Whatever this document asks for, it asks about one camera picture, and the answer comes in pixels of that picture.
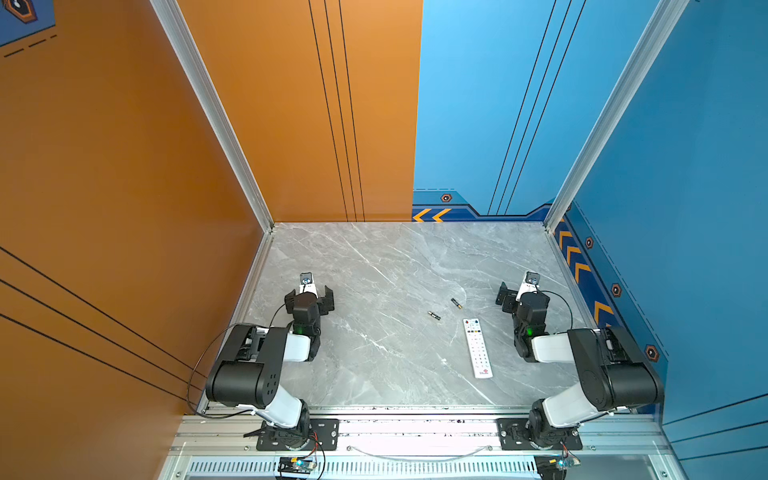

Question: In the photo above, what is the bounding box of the white remote control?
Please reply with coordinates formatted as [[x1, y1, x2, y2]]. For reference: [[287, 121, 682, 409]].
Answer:
[[463, 318, 493, 379]]

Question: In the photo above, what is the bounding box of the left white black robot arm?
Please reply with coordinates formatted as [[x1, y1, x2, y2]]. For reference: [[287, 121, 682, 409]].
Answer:
[[205, 285, 335, 451]]

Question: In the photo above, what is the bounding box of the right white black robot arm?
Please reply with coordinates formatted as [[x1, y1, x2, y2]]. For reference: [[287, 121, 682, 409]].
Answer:
[[496, 283, 664, 450]]

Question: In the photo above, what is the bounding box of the left circuit board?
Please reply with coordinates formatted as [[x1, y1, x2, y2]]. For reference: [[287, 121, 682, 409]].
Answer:
[[277, 457, 319, 479]]

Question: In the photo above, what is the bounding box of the circuit board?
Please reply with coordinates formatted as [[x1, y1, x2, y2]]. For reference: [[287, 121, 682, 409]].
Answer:
[[534, 456, 581, 480], [277, 457, 319, 479]]

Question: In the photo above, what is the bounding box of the right circuit board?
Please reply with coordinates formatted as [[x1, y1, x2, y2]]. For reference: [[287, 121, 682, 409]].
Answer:
[[534, 456, 581, 480]]

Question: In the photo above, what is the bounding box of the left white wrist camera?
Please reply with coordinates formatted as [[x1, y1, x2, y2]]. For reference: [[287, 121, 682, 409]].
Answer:
[[298, 272, 318, 296]]

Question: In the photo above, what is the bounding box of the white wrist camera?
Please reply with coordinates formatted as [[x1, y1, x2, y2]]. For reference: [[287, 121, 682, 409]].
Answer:
[[298, 272, 318, 296], [516, 271, 540, 301]]

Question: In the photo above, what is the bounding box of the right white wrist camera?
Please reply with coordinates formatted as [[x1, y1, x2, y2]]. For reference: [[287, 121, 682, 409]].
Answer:
[[516, 271, 540, 301]]

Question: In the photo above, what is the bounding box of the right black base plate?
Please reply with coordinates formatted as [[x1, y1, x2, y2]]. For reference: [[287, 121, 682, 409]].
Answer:
[[495, 417, 583, 452]]

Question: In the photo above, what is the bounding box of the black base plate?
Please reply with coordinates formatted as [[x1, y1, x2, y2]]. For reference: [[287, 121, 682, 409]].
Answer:
[[495, 417, 583, 452], [256, 418, 340, 452]]

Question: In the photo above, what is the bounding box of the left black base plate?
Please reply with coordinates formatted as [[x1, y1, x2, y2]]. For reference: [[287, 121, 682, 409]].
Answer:
[[256, 418, 340, 452]]

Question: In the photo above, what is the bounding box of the thin grey cable loop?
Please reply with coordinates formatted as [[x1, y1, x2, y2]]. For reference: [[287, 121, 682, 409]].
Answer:
[[345, 443, 491, 463]]

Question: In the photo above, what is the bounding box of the aluminium front rail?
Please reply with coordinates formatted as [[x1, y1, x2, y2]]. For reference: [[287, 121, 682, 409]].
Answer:
[[159, 407, 686, 479]]

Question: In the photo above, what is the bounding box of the left aluminium corner post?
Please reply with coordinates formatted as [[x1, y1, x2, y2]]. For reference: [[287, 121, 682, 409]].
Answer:
[[149, 0, 274, 234]]

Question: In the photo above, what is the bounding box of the aluminium corner post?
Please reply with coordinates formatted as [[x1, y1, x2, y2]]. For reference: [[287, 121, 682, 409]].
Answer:
[[543, 0, 689, 234], [149, 0, 274, 234]]

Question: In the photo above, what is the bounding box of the right aluminium corner post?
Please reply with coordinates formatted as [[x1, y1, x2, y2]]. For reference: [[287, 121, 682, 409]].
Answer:
[[543, 0, 689, 234]]

